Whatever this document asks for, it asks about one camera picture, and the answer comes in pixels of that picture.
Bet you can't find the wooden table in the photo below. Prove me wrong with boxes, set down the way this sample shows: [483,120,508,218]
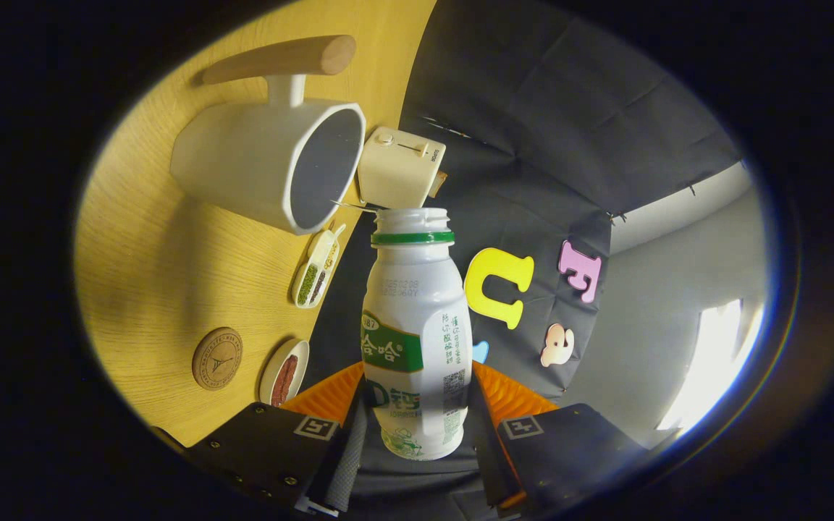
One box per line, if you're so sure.
[73,0,438,447]

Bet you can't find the red meat slices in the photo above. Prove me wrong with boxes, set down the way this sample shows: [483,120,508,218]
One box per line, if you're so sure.
[271,354,299,406]

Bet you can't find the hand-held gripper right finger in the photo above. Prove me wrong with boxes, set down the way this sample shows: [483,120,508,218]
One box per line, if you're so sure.
[469,360,649,511]

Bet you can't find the cream toaster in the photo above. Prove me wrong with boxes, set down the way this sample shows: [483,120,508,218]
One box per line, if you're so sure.
[356,127,447,211]

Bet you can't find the white cup with wooden handle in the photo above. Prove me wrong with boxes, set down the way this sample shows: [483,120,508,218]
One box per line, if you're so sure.
[169,35,366,236]

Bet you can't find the white round plate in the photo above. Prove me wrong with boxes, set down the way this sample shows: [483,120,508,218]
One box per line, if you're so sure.
[259,339,311,407]

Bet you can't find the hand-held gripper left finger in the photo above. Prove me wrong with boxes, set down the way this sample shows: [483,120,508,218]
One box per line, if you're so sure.
[185,360,368,518]

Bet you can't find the black backdrop cloth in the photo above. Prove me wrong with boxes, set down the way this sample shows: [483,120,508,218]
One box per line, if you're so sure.
[301,0,744,507]

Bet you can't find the white juice bottle green label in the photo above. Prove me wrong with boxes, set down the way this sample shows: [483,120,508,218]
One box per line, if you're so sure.
[361,208,473,461]

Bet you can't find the white divided dish with beans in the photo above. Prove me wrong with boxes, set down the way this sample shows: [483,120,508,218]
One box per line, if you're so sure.
[291,223,347,310]

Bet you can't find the bright ceiling light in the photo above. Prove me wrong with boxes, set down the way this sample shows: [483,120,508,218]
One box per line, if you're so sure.
[656,299,765,433]

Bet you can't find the round cork coaster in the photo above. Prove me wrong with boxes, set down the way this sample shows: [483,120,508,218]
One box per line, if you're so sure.
[192,327,243,391]

